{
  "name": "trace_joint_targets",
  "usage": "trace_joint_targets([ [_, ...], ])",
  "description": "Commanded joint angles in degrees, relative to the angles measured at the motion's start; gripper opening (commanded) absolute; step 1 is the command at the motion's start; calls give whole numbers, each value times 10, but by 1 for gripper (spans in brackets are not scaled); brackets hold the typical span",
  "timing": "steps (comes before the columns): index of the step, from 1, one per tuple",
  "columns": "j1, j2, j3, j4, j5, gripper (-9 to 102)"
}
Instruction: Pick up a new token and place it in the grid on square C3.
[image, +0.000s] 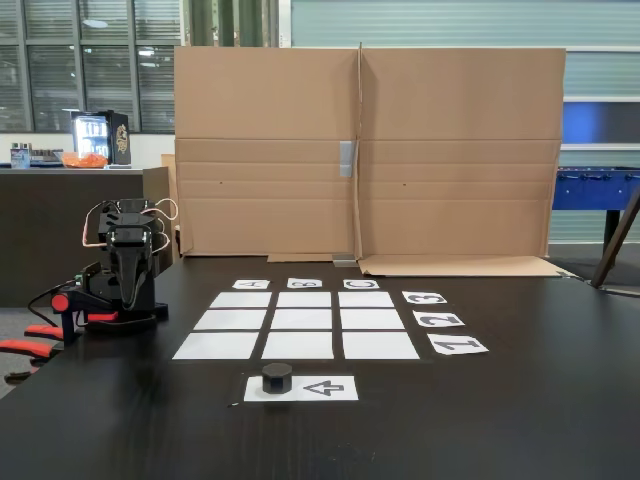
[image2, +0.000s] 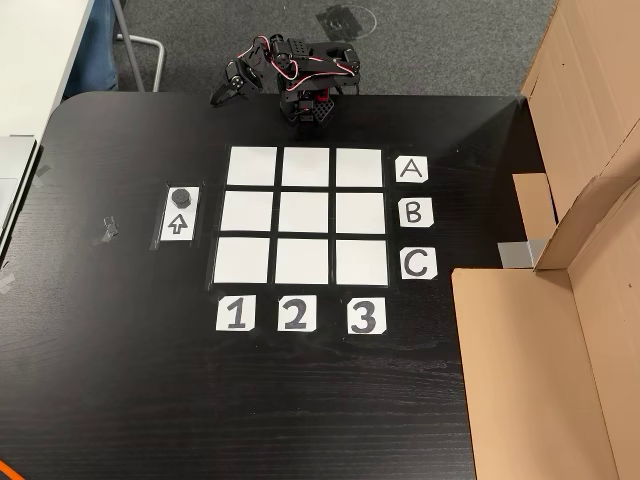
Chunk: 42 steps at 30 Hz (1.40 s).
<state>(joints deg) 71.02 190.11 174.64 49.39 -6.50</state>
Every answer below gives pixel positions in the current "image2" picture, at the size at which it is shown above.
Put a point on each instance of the black octagonal token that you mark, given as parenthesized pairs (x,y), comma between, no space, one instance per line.
(180,197)

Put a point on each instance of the white grid square sheet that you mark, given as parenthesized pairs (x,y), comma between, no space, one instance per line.
(252,165)
(303,212)
(242,260)
(359,167)
(362,263)
(360,213)
(247,211)
(301,261)
(305,166)

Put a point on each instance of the dark floor tape mark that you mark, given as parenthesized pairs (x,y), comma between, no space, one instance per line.
(340,22)

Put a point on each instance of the grey metal desk leg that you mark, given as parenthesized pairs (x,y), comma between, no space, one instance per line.
(131,50)

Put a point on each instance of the person's leg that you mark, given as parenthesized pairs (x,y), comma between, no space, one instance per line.
(92,55)

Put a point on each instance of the white arrow paper sheet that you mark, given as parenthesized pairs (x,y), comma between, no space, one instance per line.
(178,227)

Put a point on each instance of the paper sheet letter A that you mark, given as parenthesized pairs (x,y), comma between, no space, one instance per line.
(402,176)

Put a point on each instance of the crumpled grey tape piece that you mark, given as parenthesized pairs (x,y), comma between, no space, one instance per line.
(107,231)

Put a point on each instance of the white desk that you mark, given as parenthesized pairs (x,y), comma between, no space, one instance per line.
(35,60)

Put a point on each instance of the paper sheet letter B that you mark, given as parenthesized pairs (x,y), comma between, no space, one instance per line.
(422,220)

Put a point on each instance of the paper sheet number 1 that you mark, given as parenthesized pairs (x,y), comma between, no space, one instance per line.
(222,305)

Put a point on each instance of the paper sheet number 2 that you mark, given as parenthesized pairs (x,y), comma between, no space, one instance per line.
(283,305)

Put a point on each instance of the paper sheet number 3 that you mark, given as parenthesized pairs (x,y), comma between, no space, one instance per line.
(352,305)

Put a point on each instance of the silver laptop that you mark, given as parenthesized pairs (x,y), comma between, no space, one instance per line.
(12,185)

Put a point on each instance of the paper sheet letter C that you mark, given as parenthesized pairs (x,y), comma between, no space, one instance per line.
(430,272)

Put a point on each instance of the large brown cardboard box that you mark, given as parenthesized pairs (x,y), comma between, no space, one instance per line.
(530,370)

